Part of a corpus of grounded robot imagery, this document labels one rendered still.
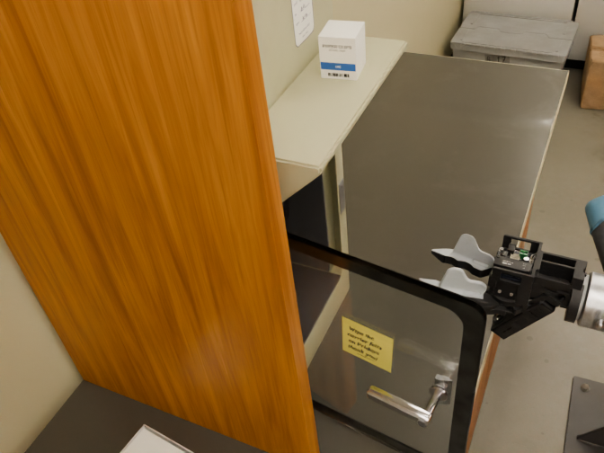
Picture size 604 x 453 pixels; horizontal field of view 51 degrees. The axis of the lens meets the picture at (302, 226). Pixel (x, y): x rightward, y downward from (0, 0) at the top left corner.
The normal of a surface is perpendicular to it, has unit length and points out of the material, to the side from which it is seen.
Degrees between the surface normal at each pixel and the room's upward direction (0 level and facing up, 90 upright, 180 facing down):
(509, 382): 0
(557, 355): 0
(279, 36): 90
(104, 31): 90
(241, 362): 90
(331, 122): 0
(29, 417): 90
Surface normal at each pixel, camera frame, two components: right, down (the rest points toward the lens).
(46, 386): 0.91, 0.22
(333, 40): -0.32, 0.65
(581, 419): -0.10, -0.74
